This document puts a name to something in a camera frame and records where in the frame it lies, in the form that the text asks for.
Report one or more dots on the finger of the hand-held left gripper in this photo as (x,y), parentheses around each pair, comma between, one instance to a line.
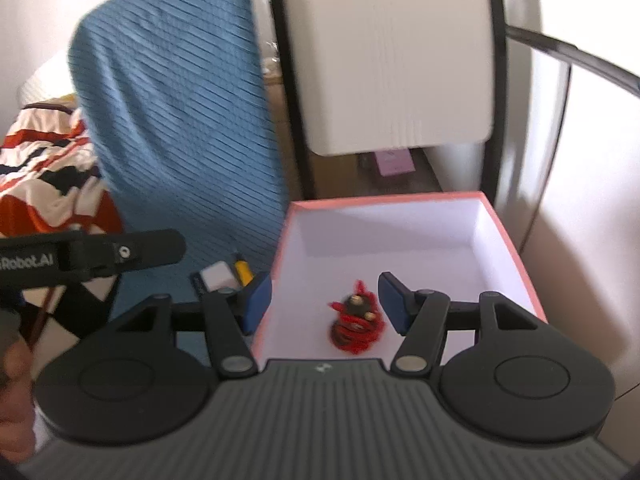
(150,250)

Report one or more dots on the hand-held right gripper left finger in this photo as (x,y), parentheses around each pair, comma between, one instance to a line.
(256,305)

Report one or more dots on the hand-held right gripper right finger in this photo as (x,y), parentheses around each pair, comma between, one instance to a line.
(392,305)

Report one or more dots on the black curved metal rail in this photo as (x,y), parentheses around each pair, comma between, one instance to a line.
(575,50)

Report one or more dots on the yellow screwdriver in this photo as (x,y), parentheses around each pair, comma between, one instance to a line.
(244,271)

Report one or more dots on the white folding chair black frame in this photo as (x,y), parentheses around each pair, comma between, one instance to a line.
(390,60)

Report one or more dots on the orange white patterned blanket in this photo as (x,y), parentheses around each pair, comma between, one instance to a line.
(45,170)

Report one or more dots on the blue textured chair cover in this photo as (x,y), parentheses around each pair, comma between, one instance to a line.
(175,110)

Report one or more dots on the pink cardboard box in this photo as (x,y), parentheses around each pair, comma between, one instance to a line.
(380,240)

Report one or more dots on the pink paper sheet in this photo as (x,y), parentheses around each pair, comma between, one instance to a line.
(395,161)

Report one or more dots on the white quilted pillow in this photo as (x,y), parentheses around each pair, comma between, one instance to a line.
(45,77)

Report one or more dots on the red black cat figurine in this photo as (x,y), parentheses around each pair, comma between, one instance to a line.
(356,322)

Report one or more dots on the person's left hand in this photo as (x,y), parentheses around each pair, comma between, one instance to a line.
(12,400)

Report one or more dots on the white charger plug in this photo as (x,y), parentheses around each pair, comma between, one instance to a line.
(218,276)

